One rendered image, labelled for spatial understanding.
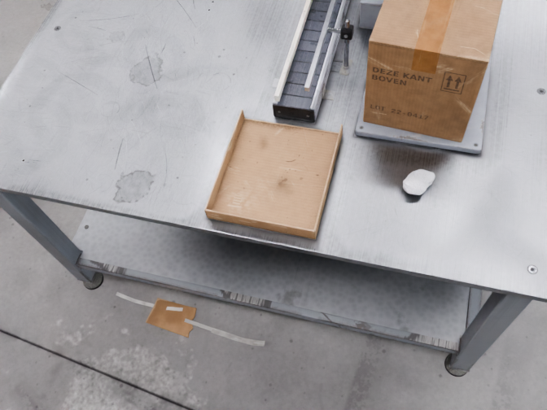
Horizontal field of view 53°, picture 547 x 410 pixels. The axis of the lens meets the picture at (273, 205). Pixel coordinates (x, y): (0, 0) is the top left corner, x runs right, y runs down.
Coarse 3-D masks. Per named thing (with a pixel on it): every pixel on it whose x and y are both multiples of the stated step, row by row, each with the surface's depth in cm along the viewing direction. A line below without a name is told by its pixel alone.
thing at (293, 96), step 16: (320, 0) 156; (320, 16) 152; (336, 16) 152; (304, 32) 150; (320, 32) 150; (304, 48) 147; (304, 64) 144; (320, 64) 144; (288, 80) 142; (304, 80) 142; (288, 96) 139; (304, 96) 139
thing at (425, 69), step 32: (384, 0) 119; (416, 0) 118; (448, 0) 117; (480, 0) 116; (384, 32) 114; (416, 32) 114; (448, 32) 113; (480, 32) 112; (384, 64) 118; (416, 64) 115; (448, 64) 112; (480, 64) 109; (384, 96) 126; (416, 96) 123; (448, 96) 120; (416, 128) 132; (448, 128) 128
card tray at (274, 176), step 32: (256, 128) 141; (288, 128) 140; (224, 160) 133; (256, 160) 136; (288, 160) 135; (320, 160) 135; (224, 192) 133; (256, 192) 132; (288, 192) 131; (320, 192) 130; (256, 224) 126; (288, 224) 127
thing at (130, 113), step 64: (64, 0) 174; (128, 0) 171; (192, 0) 168; (256, 0) 165; (512, 0) 156; (64, 64) 160; (128, 64) 157; (192, 64) 155; (256, 64) 153; (512, 64) 144; (0, 128) 150; (64, 128) 148; (128, 128) 146; (192, 128) 144; (320, 128) 140; (512, 128) 134; (64, 192) 138; (128, 192) 136; (192, 192) 134; (384, 192) 129; (448, 192) 127; (512, 192) 126; (384, 256) 121; (448, 256) 120; (512, 256) 118
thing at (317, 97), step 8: (344, 0) 155; (344, 8) 154; (336, 24) 151; (336, 40) 150; (328, 48) 147; (328, 56) 145; (328, 64) 145; (328, 72) 147; (320, 80) 141; (320, 88) 140; (320, 96) 141; (312, 104) 138; (280, 112) 141; (288, 112) 140; (296, 112) 139; (304, 112) 138; (312, 112) 137; (304, 120) 141; (312, 120) 140
